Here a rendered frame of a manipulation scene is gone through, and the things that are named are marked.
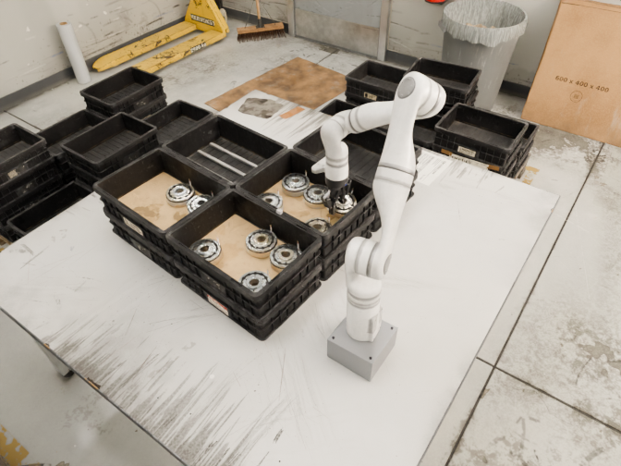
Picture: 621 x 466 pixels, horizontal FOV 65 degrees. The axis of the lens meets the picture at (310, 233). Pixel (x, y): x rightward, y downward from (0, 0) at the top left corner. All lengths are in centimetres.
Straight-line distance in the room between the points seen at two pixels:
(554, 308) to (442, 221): 99
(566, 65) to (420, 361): 286
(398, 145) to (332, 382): 69
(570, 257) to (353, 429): 192
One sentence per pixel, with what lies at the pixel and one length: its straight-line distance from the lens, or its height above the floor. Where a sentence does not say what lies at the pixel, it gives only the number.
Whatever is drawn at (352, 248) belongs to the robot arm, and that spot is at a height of 111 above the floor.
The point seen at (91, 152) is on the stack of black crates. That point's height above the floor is 49.
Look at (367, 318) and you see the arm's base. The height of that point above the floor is 89.
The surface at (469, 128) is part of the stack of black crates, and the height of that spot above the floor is 49.
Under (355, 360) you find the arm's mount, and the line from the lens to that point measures 141.
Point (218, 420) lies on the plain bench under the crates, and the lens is 143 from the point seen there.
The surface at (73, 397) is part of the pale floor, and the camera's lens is 247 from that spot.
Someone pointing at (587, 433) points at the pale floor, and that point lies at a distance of 240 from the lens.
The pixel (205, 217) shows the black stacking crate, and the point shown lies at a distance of 164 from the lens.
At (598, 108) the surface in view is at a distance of 399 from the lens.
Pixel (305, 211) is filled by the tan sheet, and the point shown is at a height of 83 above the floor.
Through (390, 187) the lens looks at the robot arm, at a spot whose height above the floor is 124.
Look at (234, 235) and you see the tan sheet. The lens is 166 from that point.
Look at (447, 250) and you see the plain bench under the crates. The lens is 182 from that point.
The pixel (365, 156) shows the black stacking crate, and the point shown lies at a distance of 198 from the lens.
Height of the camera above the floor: 198
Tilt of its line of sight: 44 degrees down
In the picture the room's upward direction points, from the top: 2 degrees counter-clockwise
